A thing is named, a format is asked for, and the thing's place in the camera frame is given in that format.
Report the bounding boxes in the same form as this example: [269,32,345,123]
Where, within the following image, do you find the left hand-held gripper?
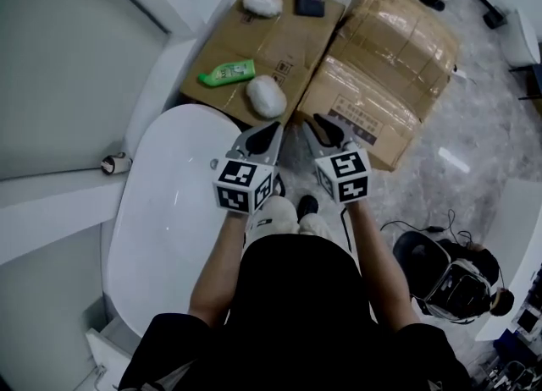
[210,121,284,216]

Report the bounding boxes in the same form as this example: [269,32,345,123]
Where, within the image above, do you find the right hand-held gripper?
[301,113,373,204]

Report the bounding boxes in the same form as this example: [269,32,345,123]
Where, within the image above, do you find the white fluffy sponge ball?
[245,74,288,118]

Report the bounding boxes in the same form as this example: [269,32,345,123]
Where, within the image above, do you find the white oval bathtub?
[105,103,242,338]

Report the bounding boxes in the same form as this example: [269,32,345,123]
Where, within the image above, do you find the person's right forearm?
[345,201,420,333]

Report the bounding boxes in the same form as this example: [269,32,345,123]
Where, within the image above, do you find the person's left forearm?
[188,211,251,327]

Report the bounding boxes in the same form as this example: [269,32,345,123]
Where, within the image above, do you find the person's left black shoe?
[270,173,287,198]

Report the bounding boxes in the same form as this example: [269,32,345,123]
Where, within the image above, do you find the person's black shoe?
[270,173,287,198]
[297,194,319,223]

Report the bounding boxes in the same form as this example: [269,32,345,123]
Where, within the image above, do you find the person's right black shoe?
[297,194,319,223]

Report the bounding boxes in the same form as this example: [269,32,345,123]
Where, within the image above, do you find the person's beige trousers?
[244,195,335,251]

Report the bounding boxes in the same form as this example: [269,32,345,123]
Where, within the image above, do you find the green detergent bottle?
[197,58,256,89]

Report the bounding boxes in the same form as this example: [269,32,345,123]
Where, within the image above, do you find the tape-wrapped brown cardboard box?
[294,0,462,173]

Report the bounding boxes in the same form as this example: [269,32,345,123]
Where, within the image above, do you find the plain brown cardboard box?
[178,0,346,128]

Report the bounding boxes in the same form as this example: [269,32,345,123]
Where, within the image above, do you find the dark square pouch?
[294,0,327,17]

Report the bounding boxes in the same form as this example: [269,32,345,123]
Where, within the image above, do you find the black round chair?
[392,230,452,300]

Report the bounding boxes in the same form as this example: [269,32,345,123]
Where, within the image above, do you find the paper roll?
[100,151,133,176]

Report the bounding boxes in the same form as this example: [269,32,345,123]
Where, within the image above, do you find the person's black shirt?
[118,233,473,391]

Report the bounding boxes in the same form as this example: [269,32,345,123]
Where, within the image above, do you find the black garment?
[440,240,501,293]

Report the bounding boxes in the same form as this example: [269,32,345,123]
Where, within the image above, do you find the grey and black backpack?
[423,260,495,325]

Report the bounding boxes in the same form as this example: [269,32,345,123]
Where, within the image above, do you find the black stand base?
[484,6,507,29]

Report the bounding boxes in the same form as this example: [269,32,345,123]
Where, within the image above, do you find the white drawer unit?
[86,328,141,391]

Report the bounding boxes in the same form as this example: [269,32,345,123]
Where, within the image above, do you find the black cable with inline plug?
[380,209,457,239]

